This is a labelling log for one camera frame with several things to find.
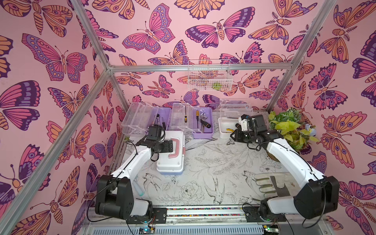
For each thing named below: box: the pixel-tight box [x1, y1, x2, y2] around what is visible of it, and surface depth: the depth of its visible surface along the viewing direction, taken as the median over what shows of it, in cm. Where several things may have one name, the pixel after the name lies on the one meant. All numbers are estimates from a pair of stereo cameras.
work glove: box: [253, 172, 302, 198], surface depth 85 cm
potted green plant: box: [268, 108, 320, 152], surface depth 81 cm
